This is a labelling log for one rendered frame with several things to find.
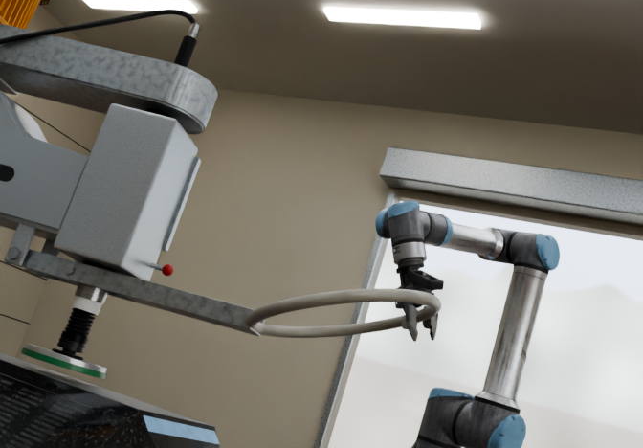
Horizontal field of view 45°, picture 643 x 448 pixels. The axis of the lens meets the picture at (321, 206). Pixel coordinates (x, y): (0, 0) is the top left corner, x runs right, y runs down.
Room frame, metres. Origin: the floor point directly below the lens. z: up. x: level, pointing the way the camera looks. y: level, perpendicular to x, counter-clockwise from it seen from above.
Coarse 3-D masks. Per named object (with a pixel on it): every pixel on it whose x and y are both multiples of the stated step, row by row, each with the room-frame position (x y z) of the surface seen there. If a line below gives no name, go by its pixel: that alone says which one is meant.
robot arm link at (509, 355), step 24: (528, 240) 2.48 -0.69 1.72; (552, 240) 2.47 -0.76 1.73; (528, 264) 2.47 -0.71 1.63; (552, 264) 2.48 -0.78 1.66; (528, 288) 2.48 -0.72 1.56; (504, 312) 2.52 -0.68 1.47; (528, 312) 2.48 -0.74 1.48; (504, 336) 2.50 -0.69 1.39; (528, 336) 2.50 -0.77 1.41; (504, 360) 2.50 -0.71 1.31; (504, 384) 2.50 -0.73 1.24; (480, 408) 2.51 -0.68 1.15; (504, 408) 2.48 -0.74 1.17; (456, 432) 2.57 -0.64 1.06; (480, 432) 2.50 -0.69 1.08; (504, 432) 2.45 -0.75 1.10
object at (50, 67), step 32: (0, 32) 2.09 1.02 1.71; (0, 64) 2.09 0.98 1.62; (32, 64) 2.06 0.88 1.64; (64, 64) 2.04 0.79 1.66; (96, 64) 2.03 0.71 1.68; (128, 64) 2.01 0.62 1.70; (160, 64) 1.99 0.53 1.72; (64, 96) 2.20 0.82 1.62; (96, 96) 2.10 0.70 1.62; (128, 96) 2.01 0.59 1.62; (160, 96) 1.98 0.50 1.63; (192, 96) 2.00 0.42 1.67; (192, 128) 2.12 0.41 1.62
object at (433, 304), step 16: (384, 288) 1.73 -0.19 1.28; (272, 304) 1.79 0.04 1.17; (288, 304) 1.76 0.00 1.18; (304, 304) 1.74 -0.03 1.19; (320, 304) 1.73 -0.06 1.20; (432, 304) 1.83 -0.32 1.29; (256, 320) 1.86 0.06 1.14; (384, 320) 2.13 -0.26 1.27; (400, 320) 2.09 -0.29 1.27; (416, 320) 2.04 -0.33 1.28; (272, 336) 2.10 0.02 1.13; (288, 336) 2.13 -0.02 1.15; (304, 336) 2.16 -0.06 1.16; (320, 336) 2.17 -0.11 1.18
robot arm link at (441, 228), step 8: (432, 216) 2.09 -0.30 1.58; (440, 216) 2.12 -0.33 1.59; (432, 224) 2.08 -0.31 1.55; (440, 224) 2.11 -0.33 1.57; (448, 224) 2.13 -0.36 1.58; (432, 232) 2.09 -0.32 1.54; (440, 232) 2.11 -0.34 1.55; (448, 232) 2.13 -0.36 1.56; (432, 240) 2.12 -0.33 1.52; (440, 240) 2.14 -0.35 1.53; (448, 240) 2.16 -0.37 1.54
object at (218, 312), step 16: (16, 256) 2.04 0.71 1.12; (32, 256) 2.07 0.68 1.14; (48, 256) 2.06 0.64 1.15; (32, 272) 2.19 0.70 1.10; (48, 272) 2.06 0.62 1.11; (64, 272) 2.05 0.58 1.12; (80, 272) 2.04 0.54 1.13; (96, 272) 2.03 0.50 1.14; (112, 272) 2.02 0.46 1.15; (112, 288) 2.02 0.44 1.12; (128, 288) 2.01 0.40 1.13; (144, 288) 2.00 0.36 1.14; (160, 288) 1.99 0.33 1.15; (160, 304) 1.99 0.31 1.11; (176, 304) 1.98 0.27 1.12; (192, 304) 1.97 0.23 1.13; (208, 304) 1.96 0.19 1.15; (224, 304) 1.96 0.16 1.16; (208, 320) 2.04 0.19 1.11; (224, 320) 1.95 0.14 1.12; (240, 320) 1.94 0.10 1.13
